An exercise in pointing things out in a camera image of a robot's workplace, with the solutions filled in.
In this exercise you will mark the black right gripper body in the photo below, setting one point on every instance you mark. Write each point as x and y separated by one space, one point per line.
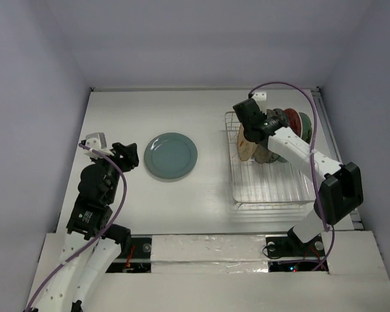
277 116

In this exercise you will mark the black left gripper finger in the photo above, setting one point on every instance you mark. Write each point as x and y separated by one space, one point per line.
132 148
114 154

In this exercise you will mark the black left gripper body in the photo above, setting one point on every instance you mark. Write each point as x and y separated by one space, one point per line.
113 169

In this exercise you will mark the beige bird plate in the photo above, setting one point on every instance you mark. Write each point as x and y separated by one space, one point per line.
245 148

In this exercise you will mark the teal blue plate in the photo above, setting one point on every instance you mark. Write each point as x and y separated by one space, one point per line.
170 156

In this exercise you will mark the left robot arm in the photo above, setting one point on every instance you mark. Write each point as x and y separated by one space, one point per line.
92 240

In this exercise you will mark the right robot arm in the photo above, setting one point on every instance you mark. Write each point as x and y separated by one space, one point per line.
338 187

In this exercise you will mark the dark blue patterned plate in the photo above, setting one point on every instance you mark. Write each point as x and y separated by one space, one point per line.
281 115

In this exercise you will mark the grey crane pattern plate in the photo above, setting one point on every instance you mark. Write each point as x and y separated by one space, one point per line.
263 155

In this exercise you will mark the red plate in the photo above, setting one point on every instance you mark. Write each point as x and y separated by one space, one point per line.
295 122

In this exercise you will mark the green floral plate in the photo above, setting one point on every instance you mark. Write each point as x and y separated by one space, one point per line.
307 130

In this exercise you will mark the foil covered front panel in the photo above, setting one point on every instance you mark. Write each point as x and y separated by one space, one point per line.
208 254

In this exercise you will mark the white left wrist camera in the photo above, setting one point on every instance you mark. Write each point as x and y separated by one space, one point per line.
95 144

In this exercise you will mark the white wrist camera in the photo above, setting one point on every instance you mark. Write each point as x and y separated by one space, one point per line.
95 144
260 98

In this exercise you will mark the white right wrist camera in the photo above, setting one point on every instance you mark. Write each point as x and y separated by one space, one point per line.
260 98

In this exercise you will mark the metal wire dish rack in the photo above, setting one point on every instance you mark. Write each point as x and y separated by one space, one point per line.
252 183

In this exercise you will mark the white back edge rail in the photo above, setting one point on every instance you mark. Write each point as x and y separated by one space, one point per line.
187 88

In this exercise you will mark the right side aluminium rail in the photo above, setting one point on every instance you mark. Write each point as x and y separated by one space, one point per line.
354 216

